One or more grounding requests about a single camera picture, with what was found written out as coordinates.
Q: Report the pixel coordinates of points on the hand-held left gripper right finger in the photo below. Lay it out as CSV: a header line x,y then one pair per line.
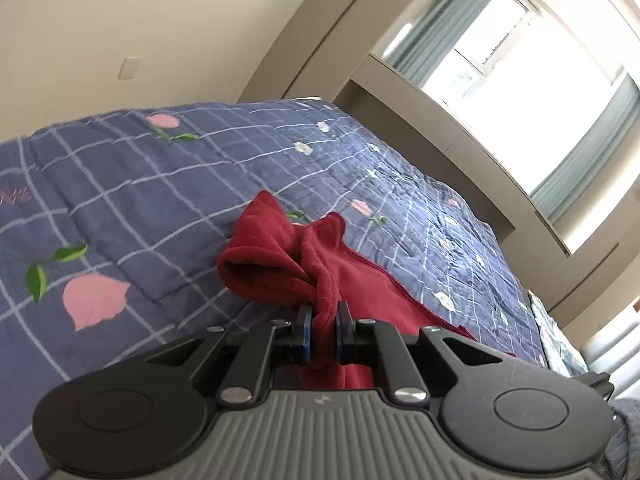
x,y
342,340

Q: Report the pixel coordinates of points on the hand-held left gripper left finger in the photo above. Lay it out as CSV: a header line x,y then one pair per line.
x,y
306,340

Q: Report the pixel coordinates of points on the red knit sweater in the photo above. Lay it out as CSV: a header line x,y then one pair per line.
x,y
280,265

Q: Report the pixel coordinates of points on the grey cloth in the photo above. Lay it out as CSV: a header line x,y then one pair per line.
x,y
622,440

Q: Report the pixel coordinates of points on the floral pillow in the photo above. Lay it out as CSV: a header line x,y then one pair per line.
x,y
556,337

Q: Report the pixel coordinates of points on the blue checked floral quilt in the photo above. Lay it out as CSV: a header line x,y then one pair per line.
x,y
150,200

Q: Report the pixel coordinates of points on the pale green curtain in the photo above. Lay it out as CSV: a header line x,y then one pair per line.
x,y
450,15
592,160

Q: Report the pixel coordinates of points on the beige bed headboard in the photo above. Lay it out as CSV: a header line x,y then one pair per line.
x,y
450,125

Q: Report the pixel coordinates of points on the bright window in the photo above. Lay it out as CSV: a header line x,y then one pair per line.
x,y
525,75

